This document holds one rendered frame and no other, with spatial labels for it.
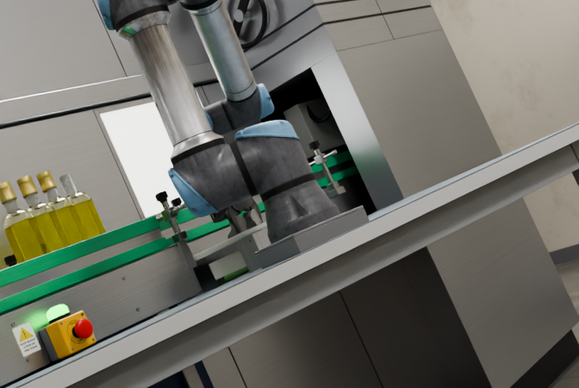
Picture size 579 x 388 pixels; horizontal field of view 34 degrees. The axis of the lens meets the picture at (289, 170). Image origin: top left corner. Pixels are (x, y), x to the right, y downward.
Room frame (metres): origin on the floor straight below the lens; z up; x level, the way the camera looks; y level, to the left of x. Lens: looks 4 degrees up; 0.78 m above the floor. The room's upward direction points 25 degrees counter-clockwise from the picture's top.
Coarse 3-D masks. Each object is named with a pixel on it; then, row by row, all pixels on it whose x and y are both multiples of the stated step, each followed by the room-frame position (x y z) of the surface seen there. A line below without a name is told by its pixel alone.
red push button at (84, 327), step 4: (80, 320) 1.87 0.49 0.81; (84, 320) 1.87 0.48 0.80; (88, 320) 1.88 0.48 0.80; (76, 324) 1.86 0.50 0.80; (80, 324) 1.86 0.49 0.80; (84, 324) 1.87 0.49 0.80; (88, 324) 1.88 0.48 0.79; (76, 328) 1.86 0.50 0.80; (80, 328) 1.86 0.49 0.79; (84, 328) 1.87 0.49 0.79; (88, 328) 1.87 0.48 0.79; (92, 328) 1.88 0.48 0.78; (76, 332) 1.86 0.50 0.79; (80, 332) 1.86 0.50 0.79; (84, 332) 1.86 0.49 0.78; (88, 332) 1.87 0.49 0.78; (92, 332) 1.88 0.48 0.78; (80, 336) 1.86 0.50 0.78; (84, 336) 1.86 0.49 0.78; (88, 336) 1.87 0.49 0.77
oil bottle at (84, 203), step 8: (80, 192) 2.27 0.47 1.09; (72, 200) 2.24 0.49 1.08; (80, 200) 2.25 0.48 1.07; (88, 200) 2.27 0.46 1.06; (80, 208) 2.24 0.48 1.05; (88, 208) 2.26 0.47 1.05; (80, 216) 2.24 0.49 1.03; (88, 216) 2.25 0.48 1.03; (96, 216) 2.27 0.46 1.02; (88, 224) 2.24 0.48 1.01; (96, 224) 2.26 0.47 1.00; (88, 232) 2.24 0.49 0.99; (96, 232) 2.26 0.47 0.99; (104, 232) 2.27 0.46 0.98
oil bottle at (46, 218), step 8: (32, 208) 2.15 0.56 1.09; (40, 208) 2.16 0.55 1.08; (48, 208) 2.17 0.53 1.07; (40, 216) 2.15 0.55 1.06; (48, 216) 2.16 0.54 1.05; (56, 216) 2.18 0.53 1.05; (40, 224) 2.14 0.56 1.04; (48, 224) 2.16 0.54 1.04; (56, 224) 2.17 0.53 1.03; (48, 232) 2.15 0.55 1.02; (56, 232) 2.17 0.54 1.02; (64, 232) 2.18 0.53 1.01; (48, 240) 2.14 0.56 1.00; (56, 240) 2.16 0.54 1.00; (64, 240) 2.17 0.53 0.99; (48, 248) 2.15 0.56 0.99; (56, 248) 2.15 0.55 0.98
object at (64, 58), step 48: (0, 0) 2.49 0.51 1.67; (48, 0) 2.62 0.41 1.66; (0, 48) 2.44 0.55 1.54; (48, 48) 2.56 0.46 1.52; (96, 48) 2.69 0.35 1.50; (192, 48) 2.99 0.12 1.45; (0, 96) 2.39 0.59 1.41; (48, 96) 2.48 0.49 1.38; (96, 96) 2.60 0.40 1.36; (144, 96) 2.77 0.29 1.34; (288, 96) 3.27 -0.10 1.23
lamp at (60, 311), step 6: (54, 306) 1.90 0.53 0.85; (60, 306) 1.90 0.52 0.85; (66, 306) 1.91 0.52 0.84; (48, 312) 1.89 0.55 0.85; (54, 312) 1.89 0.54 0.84; (60, 312) 1.89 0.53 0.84; (66, 312) 1.90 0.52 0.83; (48, 318) 1.90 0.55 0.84; (54, 318) 1.89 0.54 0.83; (60, 318) 1.89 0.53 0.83
